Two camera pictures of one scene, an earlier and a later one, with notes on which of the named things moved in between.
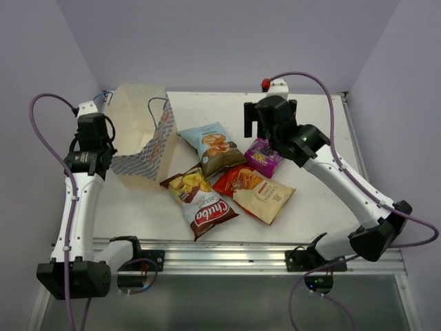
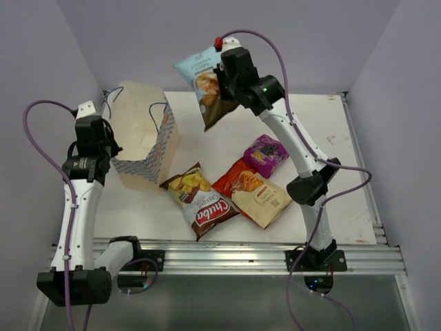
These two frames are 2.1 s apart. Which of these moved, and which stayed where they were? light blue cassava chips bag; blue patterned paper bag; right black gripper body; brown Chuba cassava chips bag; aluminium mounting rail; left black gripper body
Moved: light blue cassava chips bag; right black gripper body
Stayed: brown Chuba cassava chips bag; blue patterned paper bag; left black gripper body; aluminium mounting rail
